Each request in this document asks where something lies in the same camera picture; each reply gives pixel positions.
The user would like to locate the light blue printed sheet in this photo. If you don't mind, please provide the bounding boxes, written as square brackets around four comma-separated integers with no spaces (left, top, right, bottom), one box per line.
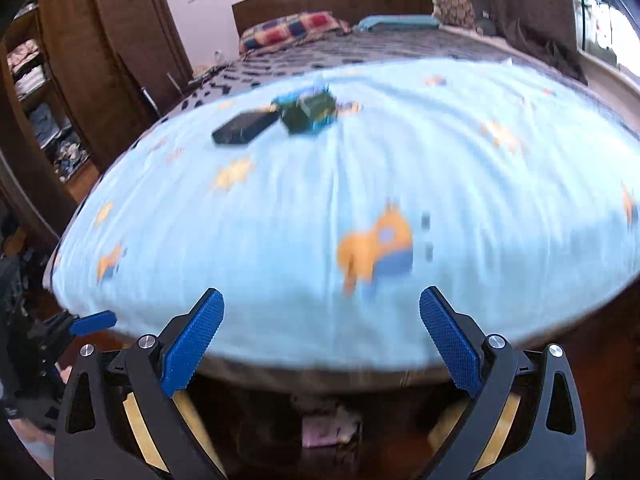
[50,57,640,374]

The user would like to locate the wooden wardrobe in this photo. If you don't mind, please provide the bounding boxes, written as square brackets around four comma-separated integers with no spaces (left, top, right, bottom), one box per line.
[0,0,194,257]

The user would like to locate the pale pink packet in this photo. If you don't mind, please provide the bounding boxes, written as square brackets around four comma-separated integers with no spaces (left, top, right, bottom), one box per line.
[301,409,364,449]

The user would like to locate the small blue box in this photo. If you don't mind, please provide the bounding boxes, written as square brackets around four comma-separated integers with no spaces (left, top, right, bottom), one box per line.
[271,87,328,109]

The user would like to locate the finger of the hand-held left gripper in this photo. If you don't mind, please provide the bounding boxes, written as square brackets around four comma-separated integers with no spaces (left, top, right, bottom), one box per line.
[29,310,119,357]

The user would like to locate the bed with striped cover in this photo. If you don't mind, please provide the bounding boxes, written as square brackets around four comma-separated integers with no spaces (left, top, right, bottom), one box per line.
[42,22,640,401]

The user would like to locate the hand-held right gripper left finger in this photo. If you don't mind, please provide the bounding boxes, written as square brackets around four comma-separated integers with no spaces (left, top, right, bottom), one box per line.
[54,287,226,480]

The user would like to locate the teal pillow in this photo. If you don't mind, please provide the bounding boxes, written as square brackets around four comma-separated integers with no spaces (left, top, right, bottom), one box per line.
[355,14,442,32]

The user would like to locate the dark green box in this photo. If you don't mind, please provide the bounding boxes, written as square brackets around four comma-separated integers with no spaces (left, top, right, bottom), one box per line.
[279,92,337,136]

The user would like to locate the brown patterned cushion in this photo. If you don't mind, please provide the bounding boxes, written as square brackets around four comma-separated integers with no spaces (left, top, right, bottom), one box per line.
[432,0,489,27]

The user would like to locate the black metal rack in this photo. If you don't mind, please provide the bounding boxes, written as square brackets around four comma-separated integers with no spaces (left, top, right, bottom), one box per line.
[576,0,640,63]

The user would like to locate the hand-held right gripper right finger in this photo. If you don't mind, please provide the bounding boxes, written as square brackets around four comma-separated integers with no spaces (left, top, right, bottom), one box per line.
[419,286,587,480]

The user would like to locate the folded clothes on shelves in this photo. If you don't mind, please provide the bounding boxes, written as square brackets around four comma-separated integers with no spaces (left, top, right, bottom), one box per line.
[9,42,92,182]

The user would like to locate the window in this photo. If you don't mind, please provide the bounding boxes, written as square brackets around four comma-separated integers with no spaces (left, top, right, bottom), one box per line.
[564,0,640,70]

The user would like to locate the brown curtain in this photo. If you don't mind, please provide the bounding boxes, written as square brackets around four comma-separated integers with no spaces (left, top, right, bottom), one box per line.
[437,0,589,84]

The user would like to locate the black box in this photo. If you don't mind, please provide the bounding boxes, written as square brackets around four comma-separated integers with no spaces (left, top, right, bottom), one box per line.
[211,110,282,147]

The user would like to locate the plaid pillow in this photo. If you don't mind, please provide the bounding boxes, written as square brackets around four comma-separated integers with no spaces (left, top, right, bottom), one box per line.
[238,11,352,54]

